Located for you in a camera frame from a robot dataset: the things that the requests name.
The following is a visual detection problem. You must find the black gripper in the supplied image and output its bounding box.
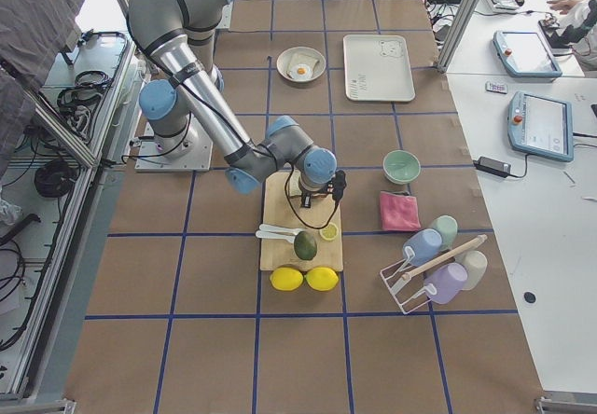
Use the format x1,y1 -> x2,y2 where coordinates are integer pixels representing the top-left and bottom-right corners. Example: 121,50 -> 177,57
299,187 -> 326,209

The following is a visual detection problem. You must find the white round plate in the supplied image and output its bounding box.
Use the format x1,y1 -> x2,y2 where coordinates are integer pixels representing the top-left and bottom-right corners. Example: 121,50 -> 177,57
276,47 -> 326,83

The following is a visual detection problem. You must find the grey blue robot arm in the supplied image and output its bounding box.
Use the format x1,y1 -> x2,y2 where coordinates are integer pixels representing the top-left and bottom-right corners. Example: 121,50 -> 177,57
127,0 -> 346,201

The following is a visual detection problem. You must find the bottom bread slice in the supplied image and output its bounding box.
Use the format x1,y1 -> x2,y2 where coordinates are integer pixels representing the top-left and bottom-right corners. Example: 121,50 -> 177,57
286,52 -> 319,80

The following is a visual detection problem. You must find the wooden cutting board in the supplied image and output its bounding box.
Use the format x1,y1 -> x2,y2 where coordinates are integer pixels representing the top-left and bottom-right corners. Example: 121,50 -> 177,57
259,171 -> 343,271

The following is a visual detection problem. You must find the half lime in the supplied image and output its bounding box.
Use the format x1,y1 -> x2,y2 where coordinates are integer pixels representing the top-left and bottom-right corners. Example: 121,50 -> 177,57
318,222 -> 340,242

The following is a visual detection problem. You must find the green avocado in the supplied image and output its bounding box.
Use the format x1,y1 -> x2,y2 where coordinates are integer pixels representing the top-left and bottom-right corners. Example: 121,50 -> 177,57
293,231 -> 318,261

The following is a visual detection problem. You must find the white spoon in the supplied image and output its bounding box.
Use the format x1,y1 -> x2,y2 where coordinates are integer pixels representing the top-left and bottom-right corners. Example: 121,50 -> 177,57
255,224 -> 303,243

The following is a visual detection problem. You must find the left yellow lemon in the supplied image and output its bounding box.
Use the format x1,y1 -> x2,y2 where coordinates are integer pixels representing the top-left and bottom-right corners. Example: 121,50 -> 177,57
270,267 -> 304,292

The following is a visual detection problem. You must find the yellow lemon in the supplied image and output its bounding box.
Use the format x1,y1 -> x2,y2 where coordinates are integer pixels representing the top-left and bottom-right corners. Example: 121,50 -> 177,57
270,267 -> 304,292
305,267 -> 340,292

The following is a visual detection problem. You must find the right yellow lemon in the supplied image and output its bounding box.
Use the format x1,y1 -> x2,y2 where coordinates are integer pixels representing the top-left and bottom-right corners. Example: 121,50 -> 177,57
305,267 -> 340,292

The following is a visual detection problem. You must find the pink cloth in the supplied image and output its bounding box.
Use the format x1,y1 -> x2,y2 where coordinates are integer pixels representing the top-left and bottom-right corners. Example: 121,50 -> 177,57
380,191 -> 421,232

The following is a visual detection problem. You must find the green bowl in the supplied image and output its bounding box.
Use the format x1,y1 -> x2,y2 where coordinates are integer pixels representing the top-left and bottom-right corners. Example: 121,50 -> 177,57
382,150 -> 421,185

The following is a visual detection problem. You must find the fried egg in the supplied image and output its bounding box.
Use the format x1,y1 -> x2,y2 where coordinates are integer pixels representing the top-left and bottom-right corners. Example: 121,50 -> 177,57
289,64 -> 312,82

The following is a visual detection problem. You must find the blue cup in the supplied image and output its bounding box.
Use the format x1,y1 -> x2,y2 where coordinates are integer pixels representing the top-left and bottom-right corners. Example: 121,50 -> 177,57
402,228 -> 442,267

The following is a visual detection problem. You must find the green cup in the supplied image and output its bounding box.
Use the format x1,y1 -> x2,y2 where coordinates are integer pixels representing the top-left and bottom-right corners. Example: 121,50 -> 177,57
428,214 -> 458,251

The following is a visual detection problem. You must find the white rectangular bear tray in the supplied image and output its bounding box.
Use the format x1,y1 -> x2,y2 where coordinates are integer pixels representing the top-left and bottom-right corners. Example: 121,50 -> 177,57
343,34 -> 415,103

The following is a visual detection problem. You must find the purple cup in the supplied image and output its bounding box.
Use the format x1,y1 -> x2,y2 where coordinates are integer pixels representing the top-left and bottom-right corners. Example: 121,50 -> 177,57
423,262 -> 468,304

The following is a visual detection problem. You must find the black power adapter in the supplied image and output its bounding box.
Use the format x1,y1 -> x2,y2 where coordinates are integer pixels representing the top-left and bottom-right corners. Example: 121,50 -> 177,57
473,156 -> 511,178

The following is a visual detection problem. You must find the cream cup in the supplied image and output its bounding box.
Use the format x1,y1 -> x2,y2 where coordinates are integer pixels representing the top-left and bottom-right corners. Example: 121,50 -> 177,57
455,250 -> 488,291

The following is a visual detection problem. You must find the small white card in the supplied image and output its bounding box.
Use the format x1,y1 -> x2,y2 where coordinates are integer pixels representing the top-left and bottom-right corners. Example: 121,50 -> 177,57
485,81 -> 508,94

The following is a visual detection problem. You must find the near teach pendant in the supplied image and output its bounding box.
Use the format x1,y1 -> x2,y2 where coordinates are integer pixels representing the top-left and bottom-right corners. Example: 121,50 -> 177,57
507,91 -> 574,162

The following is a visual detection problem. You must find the teach pendant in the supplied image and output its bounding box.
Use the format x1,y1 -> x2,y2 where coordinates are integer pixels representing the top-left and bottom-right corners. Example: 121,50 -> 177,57
507,91 -> 574,162
493,31 -> 562,79

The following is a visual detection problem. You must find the far teach pendant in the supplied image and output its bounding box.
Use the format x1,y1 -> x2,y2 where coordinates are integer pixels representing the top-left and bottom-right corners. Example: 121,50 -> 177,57
493,31 -> 562,79

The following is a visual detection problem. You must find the person's hand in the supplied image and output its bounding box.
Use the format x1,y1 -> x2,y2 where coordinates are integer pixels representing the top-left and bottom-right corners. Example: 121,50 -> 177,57
547,0 -> 579,15

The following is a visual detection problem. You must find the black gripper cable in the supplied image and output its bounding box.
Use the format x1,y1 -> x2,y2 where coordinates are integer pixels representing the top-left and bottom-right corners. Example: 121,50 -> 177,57
167,66 -> 340,229

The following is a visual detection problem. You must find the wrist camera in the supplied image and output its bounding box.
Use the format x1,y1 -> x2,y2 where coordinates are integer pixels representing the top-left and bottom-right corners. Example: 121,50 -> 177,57
331,170 -> 347,203

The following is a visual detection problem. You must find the white wire cup rack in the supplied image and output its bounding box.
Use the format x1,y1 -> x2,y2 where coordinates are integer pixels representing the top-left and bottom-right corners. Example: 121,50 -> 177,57
379,234 -> 488,315

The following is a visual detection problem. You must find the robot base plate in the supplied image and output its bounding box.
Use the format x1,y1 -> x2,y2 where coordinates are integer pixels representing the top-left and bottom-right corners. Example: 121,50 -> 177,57
134,117 -> 213,173

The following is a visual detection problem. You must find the aluminium frame post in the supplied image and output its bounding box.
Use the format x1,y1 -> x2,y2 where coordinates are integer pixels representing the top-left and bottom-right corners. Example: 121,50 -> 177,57
436,0 -> 479,74

